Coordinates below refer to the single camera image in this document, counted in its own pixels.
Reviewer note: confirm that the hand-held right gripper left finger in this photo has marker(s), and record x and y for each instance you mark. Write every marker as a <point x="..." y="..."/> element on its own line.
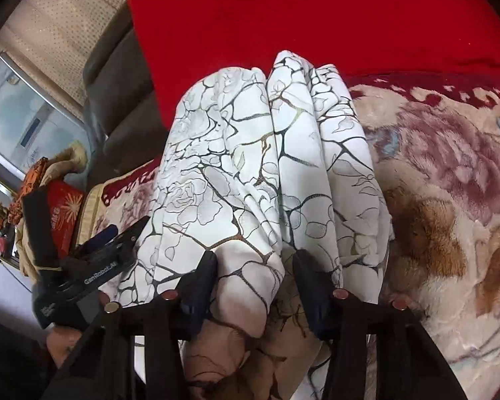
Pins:
<point x="200" y="287"/>

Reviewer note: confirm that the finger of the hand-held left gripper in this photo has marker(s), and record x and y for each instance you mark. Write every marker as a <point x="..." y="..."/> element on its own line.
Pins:
<point x="134" y="228"/>
<point x="104" y="235"/>

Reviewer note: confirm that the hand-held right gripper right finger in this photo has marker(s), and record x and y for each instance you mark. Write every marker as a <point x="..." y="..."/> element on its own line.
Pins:
<point x="312" y="296"/>

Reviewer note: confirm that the white vein-patterned coat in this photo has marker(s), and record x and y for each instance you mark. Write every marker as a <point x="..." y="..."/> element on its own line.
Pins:
<point x="241" y="154"/>

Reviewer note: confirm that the person's left forearm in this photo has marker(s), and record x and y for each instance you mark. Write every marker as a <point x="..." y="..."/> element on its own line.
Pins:
<point x="8" y="358"/>

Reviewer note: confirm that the person's left hand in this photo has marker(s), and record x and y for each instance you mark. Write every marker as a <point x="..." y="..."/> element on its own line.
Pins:
<point x="64" y="343"/>

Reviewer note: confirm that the beige cushion with gold trim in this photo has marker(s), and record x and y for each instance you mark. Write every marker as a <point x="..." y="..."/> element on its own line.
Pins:
<point x="92" y="212"/>

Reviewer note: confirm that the red printed box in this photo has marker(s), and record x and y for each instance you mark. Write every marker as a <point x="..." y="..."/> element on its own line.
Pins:
<point x="64" y="212"/>

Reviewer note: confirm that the small pink item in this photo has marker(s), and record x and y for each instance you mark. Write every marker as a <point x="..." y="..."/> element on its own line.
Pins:
<point x="0" y="245"/>

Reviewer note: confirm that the beige crumpled cloth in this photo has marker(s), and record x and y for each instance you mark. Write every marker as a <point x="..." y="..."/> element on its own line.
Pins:
<point x="68" y="160"/>

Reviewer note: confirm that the orange patterned item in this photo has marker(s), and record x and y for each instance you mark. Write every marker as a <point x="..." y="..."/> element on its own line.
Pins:
<point x="30" y="179"/>

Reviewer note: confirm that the glass window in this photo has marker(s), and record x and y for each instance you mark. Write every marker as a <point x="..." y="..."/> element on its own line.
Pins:
<point x="21" y="108"/>

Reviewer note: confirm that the maroon and cream floral blanket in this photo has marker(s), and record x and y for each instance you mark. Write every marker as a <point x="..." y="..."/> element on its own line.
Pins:
<point x="450" y="183"/>

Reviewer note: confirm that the red cloth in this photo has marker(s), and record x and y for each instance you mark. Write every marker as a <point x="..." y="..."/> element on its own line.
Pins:
<point x="316" y="21"/>

